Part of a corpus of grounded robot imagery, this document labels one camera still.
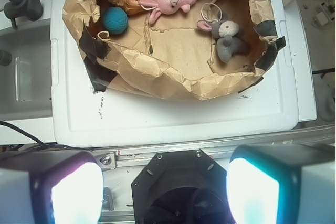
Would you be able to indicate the tan seashell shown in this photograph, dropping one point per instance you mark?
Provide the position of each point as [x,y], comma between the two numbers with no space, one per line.
[131,7]

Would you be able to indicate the teal ball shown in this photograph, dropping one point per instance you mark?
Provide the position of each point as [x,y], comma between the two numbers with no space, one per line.
[115,20]

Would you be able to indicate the gray faucet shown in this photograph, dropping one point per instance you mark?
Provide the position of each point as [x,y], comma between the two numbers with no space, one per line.
[31,9]

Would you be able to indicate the white plastic tray lid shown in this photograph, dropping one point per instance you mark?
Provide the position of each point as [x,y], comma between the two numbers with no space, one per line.
[85,118]

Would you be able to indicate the gray plush bunny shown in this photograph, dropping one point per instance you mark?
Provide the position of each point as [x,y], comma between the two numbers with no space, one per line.
[227,36]

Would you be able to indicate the brown crumpled paper bag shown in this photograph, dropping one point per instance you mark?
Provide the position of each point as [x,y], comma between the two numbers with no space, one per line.
[172,59]

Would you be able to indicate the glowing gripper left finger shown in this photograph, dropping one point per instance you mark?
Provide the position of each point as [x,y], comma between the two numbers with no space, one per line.
[50,187]

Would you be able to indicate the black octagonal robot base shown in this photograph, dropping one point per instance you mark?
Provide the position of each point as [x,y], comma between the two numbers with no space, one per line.
[181,187]

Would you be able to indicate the white sink basin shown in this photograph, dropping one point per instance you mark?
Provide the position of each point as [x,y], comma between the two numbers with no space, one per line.
[26,71]

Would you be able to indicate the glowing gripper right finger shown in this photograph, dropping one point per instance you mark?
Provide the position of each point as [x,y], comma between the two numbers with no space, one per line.
[288,183]

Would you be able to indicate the aluminum frame rail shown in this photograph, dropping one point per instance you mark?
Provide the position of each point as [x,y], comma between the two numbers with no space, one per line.
[217,148]

